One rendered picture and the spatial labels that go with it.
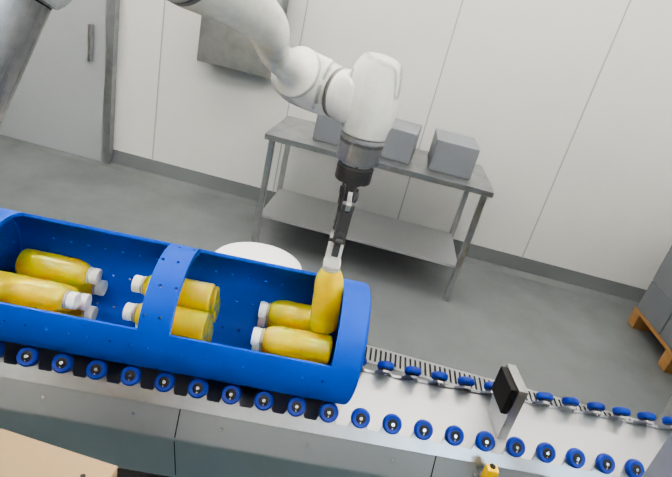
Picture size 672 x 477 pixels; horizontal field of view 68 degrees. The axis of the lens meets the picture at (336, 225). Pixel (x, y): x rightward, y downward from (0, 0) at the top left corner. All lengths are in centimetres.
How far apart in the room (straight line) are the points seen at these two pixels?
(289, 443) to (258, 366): 24
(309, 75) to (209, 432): 81
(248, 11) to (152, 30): 406
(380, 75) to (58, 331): 82
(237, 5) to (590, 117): 400
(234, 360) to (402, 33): 344
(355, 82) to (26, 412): 101
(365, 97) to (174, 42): 377
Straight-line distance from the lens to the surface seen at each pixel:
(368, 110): 95
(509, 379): 135
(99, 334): 115
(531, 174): 449
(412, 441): 128
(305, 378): 111
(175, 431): 128
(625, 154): 465
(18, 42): 70
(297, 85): 100
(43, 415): 136
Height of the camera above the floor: 180
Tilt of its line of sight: 23 degrees down
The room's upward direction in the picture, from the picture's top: 14 degrees clockwise
